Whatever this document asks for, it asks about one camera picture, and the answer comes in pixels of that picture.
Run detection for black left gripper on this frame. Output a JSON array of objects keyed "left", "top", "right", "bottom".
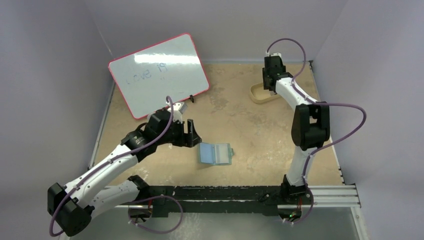
[{"left": 156, "top": 118, "right": 201, "bottom": 148}]

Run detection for teal leather card holder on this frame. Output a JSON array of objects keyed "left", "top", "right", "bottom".
[{"left": 198, "top": 142, "right": 234, "bottom": 166}]

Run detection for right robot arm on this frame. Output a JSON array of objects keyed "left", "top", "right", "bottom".
[{"left": 262, "top": 53, "right": 330, "bottom": 204}]

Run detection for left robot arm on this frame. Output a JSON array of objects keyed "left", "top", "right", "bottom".
[{"left": 47, "top": 107, "right": 202, "bottom": 237}]

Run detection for beige oval tray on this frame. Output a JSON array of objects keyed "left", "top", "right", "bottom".
[{"left": 248, "top": 82, "right": 281, "bottom": 105}]

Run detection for pink framed whiteboard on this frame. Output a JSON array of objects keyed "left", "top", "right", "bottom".
[{"left": 108, "top": 33, "right": 210, "bottom": 119}]

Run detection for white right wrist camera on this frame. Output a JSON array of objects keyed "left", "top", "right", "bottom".
[{"left": 265, "top": 52, "right": 282, "bottom": 58}]

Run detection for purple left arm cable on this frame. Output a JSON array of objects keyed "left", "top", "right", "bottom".
[{"left": 48, "top": 96, "right": 184, "bottom": 238}]

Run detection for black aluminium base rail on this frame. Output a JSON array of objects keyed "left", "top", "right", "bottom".
[{"left": 68, "top": 183, "right": 362, "bottom": 220}]

